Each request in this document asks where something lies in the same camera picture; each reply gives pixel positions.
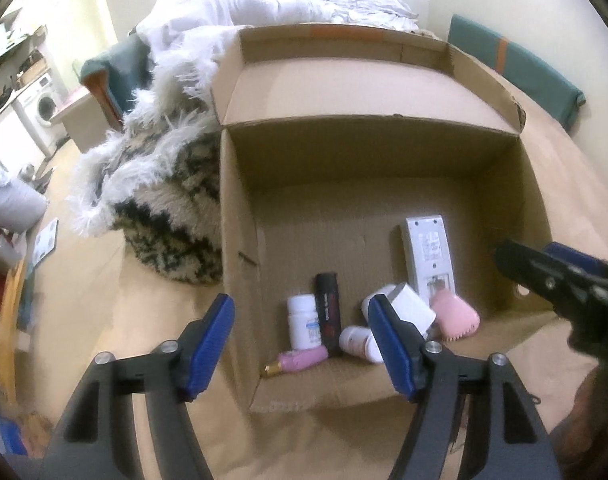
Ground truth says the black lighter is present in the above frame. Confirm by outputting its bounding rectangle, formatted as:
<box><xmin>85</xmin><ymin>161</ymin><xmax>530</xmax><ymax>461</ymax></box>
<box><xmin>315</xmin><ymin>272</ymin><xmax>342</xmax><ymax>358</ymax></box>

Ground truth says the teal armchair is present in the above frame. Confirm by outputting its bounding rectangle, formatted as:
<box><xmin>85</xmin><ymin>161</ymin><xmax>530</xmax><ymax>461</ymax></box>
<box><xmin>79</xmin><ymin>32</ymin><xmax>152</xmax><ymax>130</ymax></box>

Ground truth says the grey stuffed bag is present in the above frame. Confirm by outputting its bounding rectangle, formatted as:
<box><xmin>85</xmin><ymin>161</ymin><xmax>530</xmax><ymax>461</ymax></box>
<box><xmin>0</xmin><ymin>171</ymin><xmax>49</xmax><ymax>234</ymax></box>

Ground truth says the white remote control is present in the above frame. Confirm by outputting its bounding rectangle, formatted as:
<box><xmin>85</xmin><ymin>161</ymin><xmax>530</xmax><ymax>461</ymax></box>
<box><xmin>400</xmin><ymin>214</ymin><xmax>456</xmax><ymax>304</ymax></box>

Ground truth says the right hand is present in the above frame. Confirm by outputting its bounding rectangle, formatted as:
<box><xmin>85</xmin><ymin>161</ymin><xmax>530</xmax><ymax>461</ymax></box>
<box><xmin>550</xmin><ymin>362</ymin><xmax>608</xmax><ymax>480</ymax></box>

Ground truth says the furry black white blanket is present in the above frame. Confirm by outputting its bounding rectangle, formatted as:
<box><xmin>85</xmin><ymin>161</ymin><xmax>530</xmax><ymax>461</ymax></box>
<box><xmin>68</xmin><ymin>26</ymin><xmax>238</xmax><ymax>285</ymax></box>

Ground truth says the pink silicone brush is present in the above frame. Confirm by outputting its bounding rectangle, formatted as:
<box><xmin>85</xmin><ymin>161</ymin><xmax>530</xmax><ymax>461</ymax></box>
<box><xmin>431</xmin><ymin>289</ymin><xmax>481</xmax><ymax>341</ymax></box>

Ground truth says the white side table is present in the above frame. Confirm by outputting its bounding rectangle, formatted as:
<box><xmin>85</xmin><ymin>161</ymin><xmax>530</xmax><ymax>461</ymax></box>
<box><xmin>51</xmin><ymin>86</ymin><xmax>110</xmax><ymax>153</ymax></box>

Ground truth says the white round jar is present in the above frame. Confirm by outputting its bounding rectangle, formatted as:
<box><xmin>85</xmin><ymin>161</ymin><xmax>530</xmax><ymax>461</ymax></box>
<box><xmin>339</xmin><ymin>325</ymin><xmax>383</xmax><ymax>364</ymax></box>

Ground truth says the white bathroom scale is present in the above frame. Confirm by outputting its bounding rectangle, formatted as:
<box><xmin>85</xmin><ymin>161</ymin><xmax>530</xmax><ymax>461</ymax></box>
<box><xmin>31</xmin><ymin>218</ymin><xmax>58</xmax><ymax>266</ymax></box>

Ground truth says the white duvet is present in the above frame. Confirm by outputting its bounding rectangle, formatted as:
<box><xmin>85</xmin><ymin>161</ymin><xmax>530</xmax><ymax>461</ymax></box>
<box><xmin>134</xmin><ymin>0</ymin><xmax>419</xmax><ymax>54</ymax></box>

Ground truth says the white pill bottle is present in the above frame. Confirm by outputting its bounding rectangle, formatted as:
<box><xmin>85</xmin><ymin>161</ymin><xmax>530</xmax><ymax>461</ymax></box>
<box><xmin>287</xmin><ymin>294</ymin><xmax>322</xmax><ymax>351</ymax></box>

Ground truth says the white washing machine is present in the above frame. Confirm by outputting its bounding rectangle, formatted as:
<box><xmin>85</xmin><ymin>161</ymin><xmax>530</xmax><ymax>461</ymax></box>
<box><xmin>14</xmin><ymin>70</ymin><xmax>67</xmax><ymax>154</ymax></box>

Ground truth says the pink perfume bottle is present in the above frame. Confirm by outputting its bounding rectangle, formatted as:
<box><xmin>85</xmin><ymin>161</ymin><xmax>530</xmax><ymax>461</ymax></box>
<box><xmin>261</xmin><ymin>346</ymin><xmax>329</xmax><ymax>378</ymax></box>

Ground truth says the yellow wooden chair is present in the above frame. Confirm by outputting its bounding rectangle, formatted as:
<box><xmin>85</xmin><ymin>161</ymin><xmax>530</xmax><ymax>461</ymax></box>
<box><xmin>0</xmin><ymin>256</ymin><xmax>28</xmax><ymax>408</ymax></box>

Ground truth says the white charger adapter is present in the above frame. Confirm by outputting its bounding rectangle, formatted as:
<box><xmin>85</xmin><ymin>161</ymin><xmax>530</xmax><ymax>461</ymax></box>
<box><xmin>386</xmin><ymin>283</ymin><xmax>436</xmax><ymax>337</ymax></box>

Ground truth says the open cardboard box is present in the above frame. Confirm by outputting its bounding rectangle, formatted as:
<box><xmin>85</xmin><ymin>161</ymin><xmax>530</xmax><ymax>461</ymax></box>
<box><xmin>212</xmin><ymin>25</ymin><xmax>554</xmax><ymax>414</ymax></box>

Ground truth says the teal cushion with orange stripe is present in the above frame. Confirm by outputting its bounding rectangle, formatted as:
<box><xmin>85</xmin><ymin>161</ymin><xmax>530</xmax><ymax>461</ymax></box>
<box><xmin>448</xmin><ymin>14</ymin><xmax>586</xmax><ymax>132</ymax></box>

